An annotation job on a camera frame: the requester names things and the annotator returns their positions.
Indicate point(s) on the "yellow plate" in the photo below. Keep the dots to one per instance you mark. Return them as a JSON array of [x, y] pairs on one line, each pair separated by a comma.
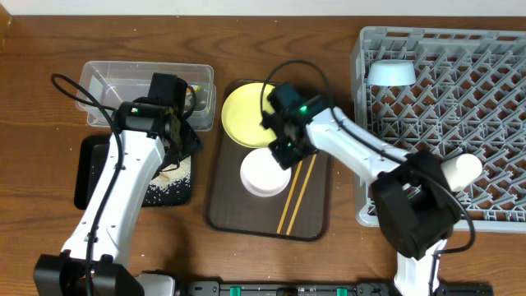
[[241, 117]]

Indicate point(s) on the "green snack wrapper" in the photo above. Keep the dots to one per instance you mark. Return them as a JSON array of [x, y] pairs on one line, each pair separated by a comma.
[[195, 88]]

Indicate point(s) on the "clear plastic waste bin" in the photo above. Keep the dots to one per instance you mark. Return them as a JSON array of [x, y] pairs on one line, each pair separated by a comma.
[[113, 82]]

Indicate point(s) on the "wooden chopstick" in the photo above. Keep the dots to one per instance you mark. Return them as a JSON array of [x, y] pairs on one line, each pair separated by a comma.
[[300, 196], [289, 198]]

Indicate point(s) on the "white cup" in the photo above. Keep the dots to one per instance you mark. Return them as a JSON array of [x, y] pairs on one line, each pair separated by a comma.
[[461, 171]]

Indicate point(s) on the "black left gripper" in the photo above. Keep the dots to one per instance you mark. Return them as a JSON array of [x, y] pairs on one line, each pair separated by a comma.
[[189, 137]]

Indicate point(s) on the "black waste tray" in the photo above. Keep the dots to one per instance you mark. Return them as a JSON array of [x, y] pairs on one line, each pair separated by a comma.
[[94, 151]]

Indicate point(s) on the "grey plastic dishwasher rack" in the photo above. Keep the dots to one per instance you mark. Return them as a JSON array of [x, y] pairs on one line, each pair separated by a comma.
[[469, 97]]

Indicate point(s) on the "pink white bowl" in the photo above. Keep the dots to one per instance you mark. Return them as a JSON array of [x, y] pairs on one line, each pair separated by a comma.
[[262, 175]]

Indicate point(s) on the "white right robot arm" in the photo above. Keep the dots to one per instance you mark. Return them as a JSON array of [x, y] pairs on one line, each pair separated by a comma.
[[413, 192]]

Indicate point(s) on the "brown serving tray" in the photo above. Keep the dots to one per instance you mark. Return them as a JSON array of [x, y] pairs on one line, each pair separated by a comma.
[[230, 207]]

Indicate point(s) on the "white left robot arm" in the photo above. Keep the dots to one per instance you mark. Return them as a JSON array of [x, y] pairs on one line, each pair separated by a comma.
[[93, 261]]

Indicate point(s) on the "light blue bowl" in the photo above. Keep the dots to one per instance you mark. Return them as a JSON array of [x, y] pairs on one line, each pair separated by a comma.
[[391, 73]]

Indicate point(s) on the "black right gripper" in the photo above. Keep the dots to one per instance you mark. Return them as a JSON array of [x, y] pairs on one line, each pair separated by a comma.
[[274, 134]]

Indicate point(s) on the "rice pile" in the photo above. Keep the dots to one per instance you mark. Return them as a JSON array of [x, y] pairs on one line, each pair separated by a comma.
[[172, 187]]

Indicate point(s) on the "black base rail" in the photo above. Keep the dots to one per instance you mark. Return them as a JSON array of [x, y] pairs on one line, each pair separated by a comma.
[[213, 288]]

